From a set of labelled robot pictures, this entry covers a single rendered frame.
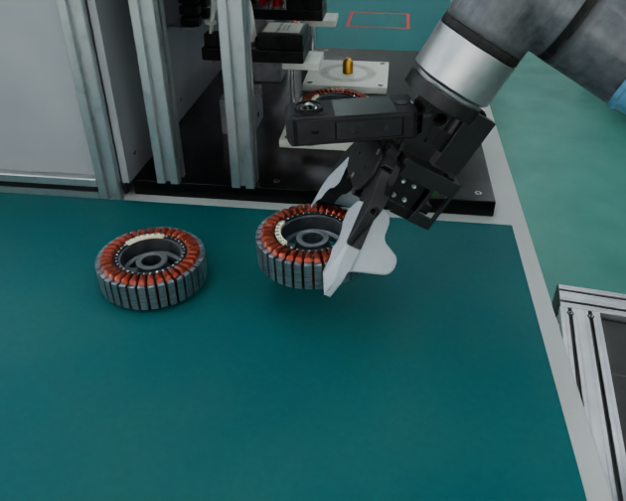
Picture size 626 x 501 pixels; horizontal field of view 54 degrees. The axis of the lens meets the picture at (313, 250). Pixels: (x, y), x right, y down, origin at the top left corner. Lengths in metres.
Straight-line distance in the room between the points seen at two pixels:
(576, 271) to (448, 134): 1.58
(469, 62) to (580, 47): 0.08
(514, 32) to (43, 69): 0.54
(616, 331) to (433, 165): 1.06
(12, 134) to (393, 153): 0.53
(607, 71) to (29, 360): 0.55
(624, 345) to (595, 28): 1.09
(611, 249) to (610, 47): 1.78
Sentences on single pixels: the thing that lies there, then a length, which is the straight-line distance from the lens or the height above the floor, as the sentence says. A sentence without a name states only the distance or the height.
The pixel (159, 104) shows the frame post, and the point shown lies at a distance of 0.78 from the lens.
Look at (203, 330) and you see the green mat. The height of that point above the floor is 0.75.
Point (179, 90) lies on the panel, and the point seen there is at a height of 0.81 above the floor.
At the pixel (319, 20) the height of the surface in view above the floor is 0.88.
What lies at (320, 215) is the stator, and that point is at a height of 0.82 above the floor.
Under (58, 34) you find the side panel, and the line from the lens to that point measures 0.80.
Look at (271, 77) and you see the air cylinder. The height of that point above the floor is 0.78.
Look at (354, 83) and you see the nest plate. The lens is 1.13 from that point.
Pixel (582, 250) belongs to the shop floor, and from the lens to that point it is 2.23.
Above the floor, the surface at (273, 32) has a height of 0.92.
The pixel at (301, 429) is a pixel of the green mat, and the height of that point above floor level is 0.75.
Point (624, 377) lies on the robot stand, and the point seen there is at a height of 0.21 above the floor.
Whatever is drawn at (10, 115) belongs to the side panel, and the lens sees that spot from 0.87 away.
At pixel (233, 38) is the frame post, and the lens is 0.73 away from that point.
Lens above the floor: 1.14
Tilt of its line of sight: 34 degrees down
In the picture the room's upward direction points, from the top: straight up
